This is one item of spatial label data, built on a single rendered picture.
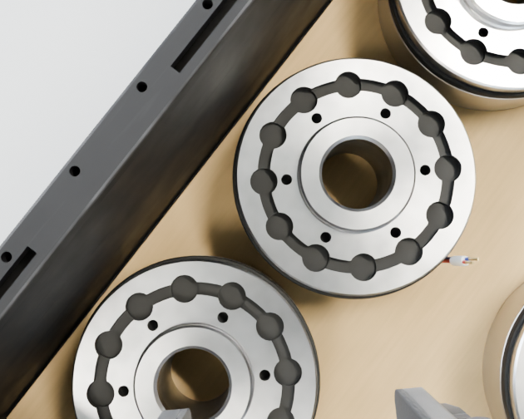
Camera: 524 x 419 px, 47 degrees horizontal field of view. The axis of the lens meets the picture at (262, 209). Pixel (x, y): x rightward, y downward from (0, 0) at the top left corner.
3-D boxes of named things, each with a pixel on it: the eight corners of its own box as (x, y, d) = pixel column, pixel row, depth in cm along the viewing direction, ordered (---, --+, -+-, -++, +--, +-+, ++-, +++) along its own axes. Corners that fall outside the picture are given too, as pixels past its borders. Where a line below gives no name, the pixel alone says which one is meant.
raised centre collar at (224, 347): (203, 469, 24) (201, 475, 24) (110, 391, 25) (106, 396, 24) (279, 372, 25) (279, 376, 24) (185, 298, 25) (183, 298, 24)
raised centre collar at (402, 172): (362, 258, 25) (364, 258, 24) (272, 180, 25) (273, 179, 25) (437, 169, 25) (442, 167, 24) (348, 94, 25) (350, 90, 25)
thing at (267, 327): (214, 556, 24) (213, 564, 24) (27, 399, 25) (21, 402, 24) (365, 360, 25) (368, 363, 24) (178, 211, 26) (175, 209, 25)
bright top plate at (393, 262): (367, 345, 25) (369, 347, 24) (187, 188, 26) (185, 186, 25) (520, 165, 26) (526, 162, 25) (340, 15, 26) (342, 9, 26)
